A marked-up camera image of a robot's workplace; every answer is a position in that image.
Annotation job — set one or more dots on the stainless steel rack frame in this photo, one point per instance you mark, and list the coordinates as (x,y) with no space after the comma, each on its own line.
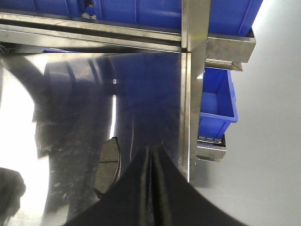
(141,84)

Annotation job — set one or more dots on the blue plastic bin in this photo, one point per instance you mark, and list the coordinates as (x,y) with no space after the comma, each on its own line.
(229,17)
(71,8)

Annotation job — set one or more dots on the blue plastic bin right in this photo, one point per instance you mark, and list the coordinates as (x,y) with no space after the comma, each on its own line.
(229,17)

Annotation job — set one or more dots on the small blue bin lower shelf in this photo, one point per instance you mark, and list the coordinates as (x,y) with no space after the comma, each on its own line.
(218,104)

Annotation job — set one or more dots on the blue plastic bin left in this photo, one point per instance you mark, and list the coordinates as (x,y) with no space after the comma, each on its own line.
(71,8)

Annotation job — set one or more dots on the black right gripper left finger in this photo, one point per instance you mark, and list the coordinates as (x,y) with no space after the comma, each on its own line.
(128,203)

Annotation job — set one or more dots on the grey brake pad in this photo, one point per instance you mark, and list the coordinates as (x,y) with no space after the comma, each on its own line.
(109,167)

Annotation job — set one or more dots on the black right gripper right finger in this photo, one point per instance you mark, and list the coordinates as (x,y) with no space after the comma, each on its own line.
(176,202)

